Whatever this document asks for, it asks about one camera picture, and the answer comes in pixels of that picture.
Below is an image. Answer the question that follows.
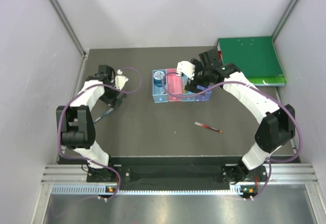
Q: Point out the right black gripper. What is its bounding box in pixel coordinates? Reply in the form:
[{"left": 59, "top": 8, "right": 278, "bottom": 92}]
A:
[{"left": 185, "top": 59, "right": 211, "bottom": 96}]

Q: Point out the blue pen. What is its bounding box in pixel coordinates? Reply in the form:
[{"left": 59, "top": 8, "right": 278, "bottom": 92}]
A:
[{"left": 93, "top": 108, "right": 114, "bottom": 123}]

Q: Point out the purple plastic tray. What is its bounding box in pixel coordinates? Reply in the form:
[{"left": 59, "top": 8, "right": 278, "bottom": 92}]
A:
[{"left": 195, "top": 90, "right": 212, "bottom": 101}]

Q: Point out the light blue tray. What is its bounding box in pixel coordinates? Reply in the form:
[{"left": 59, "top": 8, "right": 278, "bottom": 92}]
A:
[
  {"left": 181, "top": 74, "right": 196, "bottom": 102},
  {"left": 152, "top": 69, "right": 168, "bottom": 103}
]

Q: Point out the pink plastic tray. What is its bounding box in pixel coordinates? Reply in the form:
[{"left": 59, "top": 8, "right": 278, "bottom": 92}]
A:
[{"left": 166, "top": 74, "right": 182, "bottom": 102}]

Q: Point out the dark green binder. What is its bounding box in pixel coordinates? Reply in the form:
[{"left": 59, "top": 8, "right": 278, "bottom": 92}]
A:
[{"left": 217, "top": 36, "right": 283, "bottom": 78}]

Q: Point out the blue white tape roll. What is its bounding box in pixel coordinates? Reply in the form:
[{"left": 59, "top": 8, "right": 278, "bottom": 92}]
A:
[{"left": 153, "top": 70, "right": 166, "bottom": 87}]

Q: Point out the red pen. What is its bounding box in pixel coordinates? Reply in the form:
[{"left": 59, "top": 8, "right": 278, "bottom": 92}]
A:
[{"left": 194, "top": 121, "right": 223, "bottom": 133}]

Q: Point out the light green folder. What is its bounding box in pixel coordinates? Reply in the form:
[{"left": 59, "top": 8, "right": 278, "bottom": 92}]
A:
[{"left": 248, "top": 75, "right": 287, "bottom": 87}]

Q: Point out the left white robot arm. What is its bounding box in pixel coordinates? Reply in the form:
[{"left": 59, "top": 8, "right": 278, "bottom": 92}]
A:
[{"left": 56, "top": 65, "right": 128, "bottom": 182}]

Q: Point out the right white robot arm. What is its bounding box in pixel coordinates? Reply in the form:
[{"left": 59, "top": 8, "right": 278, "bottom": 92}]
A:
[{"left": 177, "top": 48, "right": 295, "bottom": 184}]

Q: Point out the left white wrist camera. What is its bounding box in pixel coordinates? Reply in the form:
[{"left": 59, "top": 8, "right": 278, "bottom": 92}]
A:
[{"left": 115, "top": 69, "right": 129, "bottom": 90}]

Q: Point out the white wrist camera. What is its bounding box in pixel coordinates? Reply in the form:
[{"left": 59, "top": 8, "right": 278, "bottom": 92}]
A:
[
  {"left": 115, "top": 69, "right": 129, "bottom": 90},
  {"left": 176, "top": 61, "right": 195, "bottom": 80}
]

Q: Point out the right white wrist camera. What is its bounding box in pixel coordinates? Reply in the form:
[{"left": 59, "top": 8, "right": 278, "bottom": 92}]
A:
[{"left": 176, "top": 61, "right": 195, "bottom": 80}]

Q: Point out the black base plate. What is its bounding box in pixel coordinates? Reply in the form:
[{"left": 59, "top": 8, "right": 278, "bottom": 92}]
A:
[{"left": 86, "top": 162, "right": 269, "bottom": 190}]

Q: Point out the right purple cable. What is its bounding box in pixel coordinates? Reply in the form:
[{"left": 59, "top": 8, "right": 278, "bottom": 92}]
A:
[{"left": 160, "top": 72, "right": 303, "bottom": 201}]

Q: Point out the grey cable duct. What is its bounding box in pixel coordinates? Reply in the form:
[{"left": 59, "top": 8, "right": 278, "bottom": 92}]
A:
[{"left": 50, "top": 182, "right": 258, "bottom": 197}]

